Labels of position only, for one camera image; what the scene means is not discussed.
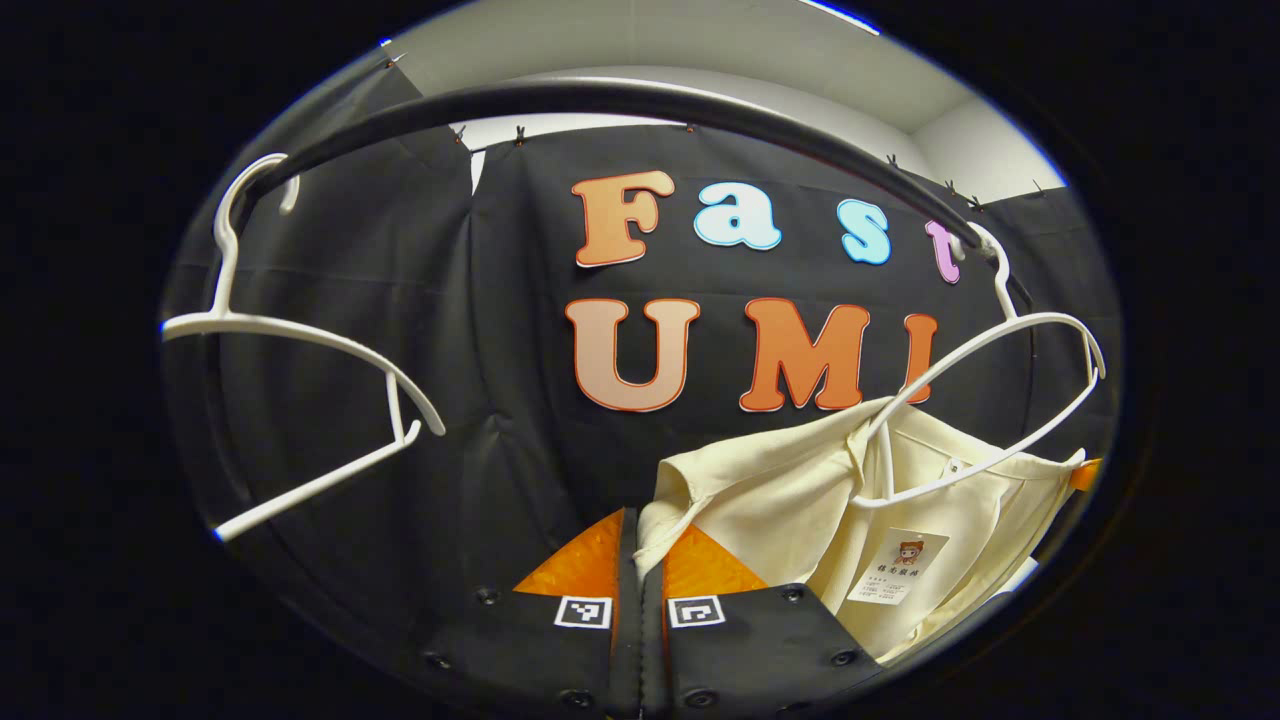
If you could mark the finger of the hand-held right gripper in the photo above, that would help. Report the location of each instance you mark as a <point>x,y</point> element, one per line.
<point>1087,474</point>

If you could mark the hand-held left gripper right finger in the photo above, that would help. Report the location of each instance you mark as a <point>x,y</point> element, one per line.
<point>760,650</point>

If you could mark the row of backdrop clips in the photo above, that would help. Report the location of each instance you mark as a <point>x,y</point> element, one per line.
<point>519,134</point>

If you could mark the cream shirt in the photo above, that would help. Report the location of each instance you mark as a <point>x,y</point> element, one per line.
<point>780,510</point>

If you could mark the black backdrop cloth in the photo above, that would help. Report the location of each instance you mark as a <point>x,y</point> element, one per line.
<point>450,350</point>

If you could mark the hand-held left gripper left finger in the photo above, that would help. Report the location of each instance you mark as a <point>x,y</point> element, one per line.
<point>520,650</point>

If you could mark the white plastic hanger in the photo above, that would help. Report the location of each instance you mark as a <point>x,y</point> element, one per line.
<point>1040,317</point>
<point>260,323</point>

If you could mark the black clothes rail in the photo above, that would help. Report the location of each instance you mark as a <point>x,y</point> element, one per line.
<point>600,97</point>

